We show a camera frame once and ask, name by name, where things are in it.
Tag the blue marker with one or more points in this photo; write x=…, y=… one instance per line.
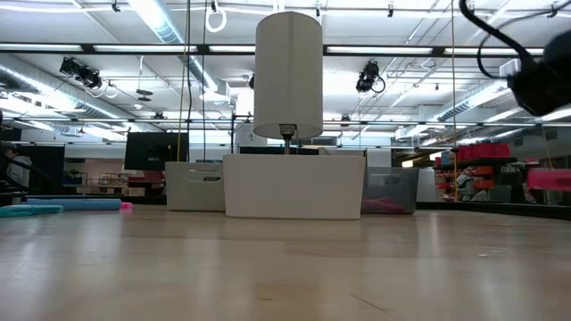
x=76, y=204

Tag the teal marker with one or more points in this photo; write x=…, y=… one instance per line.
x=27, y=210

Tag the shelf with red bins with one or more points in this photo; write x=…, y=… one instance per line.
x=484, y=151

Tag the dark translucent plastic bin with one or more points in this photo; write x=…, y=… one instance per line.
x=397, y=189

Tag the table lamp with white shade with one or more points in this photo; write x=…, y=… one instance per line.
x=287, y=71

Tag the white plastic bin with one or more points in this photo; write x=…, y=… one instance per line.
x=292, y=187

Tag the light grey plastic bin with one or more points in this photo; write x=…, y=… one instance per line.
x=194, y=198

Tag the black display screen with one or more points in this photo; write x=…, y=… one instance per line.
x=154, y=151

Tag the person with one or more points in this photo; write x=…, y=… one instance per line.
x=15, y=169

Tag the silver ventilation duct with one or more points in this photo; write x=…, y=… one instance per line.
x=468, y=100
x=165, y=27

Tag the black hanging camera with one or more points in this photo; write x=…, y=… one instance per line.
x=368, y=76
x=80, y=73

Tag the black frame bar with lights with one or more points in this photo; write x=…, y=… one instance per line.
x=203, y=49

